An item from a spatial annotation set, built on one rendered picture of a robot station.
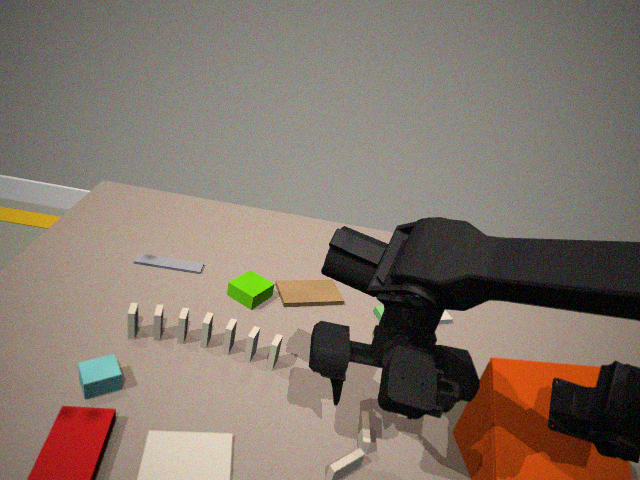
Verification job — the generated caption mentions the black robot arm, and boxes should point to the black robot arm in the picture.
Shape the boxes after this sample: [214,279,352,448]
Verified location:
[321,217,640,463]

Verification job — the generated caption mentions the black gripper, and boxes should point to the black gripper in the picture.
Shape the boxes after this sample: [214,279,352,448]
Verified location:
[309,305,480,406]

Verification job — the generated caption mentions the teal rectangular block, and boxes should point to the teal rectangular block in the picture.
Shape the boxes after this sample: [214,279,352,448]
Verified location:
[78,354,122,399]

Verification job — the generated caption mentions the white flat square slab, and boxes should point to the white flat square slab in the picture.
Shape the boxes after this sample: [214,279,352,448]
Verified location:
[137,430,232,480]

